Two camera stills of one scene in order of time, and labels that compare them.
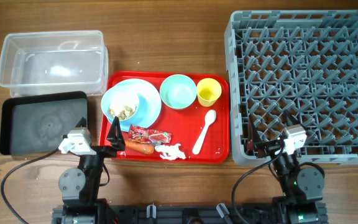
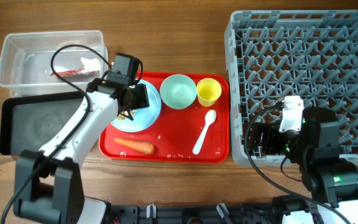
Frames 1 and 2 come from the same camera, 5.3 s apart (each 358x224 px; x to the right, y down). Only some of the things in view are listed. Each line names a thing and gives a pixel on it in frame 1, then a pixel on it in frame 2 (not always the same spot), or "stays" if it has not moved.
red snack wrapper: x=147 y=135 → x=68 y=72
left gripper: x=98 y=150 → x=140 y=96
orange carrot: x=140 y=147 stays
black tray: x=36 y=124 stays
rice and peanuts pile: x=124 y=113 stays
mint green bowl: x=178 y=92 stays
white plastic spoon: x=209 y=117 stays
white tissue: x=170 y=152 → x=91 y=65
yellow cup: x=208 y=90 stays
